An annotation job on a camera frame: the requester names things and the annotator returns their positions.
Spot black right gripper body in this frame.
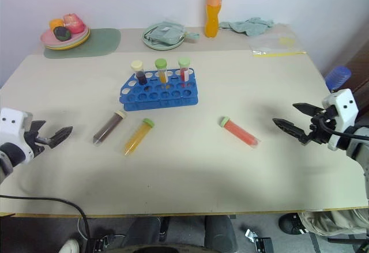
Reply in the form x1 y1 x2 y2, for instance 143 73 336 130
299 107 339 146

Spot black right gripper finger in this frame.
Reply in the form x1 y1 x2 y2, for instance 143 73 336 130
292 102 326 118
272 117 307 142

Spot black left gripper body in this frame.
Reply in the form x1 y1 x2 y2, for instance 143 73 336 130
24 131 54 157

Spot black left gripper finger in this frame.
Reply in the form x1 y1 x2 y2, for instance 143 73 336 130
47 126 74 149
28 119 47 134

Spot green cap red tube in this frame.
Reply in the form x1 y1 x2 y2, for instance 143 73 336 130
178 57 192 82
219 116 262 150

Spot cream cap brown tube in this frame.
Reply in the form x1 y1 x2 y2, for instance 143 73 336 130
92 110 128 145

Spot green cap yellow tube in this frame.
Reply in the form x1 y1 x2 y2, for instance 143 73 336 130
155 58 169 85
123 118 156 157

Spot cream cap dark blue tube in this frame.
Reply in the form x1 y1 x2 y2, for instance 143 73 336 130
130 60 148 86

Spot blue test tube rack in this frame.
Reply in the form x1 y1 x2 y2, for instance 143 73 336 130
118 67 199 112

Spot blue bottle cap object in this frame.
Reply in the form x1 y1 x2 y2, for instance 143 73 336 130
325 65 352 93

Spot dark brown cabinet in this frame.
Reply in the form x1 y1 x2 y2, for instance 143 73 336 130
322 32 369 100

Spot clear plastic zip bag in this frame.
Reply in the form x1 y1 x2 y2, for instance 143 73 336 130
248 32 307 58

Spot pink plate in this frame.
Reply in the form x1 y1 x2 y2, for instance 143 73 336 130
40 23 89 46

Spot yellow plate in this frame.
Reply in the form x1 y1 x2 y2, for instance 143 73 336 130
43 28 91 51

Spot dark toy fruit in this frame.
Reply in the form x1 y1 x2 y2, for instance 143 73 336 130
53 25 72 41

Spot black shoe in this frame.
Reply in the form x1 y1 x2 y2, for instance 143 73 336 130
278 212 307 236

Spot crumpled light green cloth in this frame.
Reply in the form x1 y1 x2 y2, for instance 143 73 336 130
219 17 275 37

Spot green placemat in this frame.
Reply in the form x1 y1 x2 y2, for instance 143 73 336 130
43 28 122 60

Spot orange toy fruit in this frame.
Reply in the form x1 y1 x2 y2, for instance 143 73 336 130
48 18 65 31

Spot white shoe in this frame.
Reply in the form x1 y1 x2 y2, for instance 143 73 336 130
58 238 80 253

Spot pink red toy fruit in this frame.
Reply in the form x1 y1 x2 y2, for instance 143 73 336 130
62 13 85 33

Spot black box under table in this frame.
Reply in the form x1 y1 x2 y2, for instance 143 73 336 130
254 236 274 253

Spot dark rounded shape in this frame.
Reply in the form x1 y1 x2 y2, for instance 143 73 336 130
204 214 239 253

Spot orange drink plastic bottle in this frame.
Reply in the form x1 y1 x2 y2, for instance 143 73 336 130
204 0 225 39

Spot folded light green pouch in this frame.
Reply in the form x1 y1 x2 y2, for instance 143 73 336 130
145 20 186 46

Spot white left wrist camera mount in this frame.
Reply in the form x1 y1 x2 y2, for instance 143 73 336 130
0 107 44 165

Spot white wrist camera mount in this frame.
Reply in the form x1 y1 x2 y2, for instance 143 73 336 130
0 107 44 165
321 88 359 152

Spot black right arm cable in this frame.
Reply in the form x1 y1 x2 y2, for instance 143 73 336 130
324 119 369 142

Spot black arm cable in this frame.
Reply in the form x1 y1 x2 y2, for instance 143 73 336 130
324 119 369 142
0 194 91 253

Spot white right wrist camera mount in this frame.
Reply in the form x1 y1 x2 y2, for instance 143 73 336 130
321 88 359 152

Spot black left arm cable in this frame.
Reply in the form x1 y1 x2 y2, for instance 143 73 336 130
0 194 91 253

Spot light green handled plate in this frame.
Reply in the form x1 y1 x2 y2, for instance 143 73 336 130
141 22 200 51

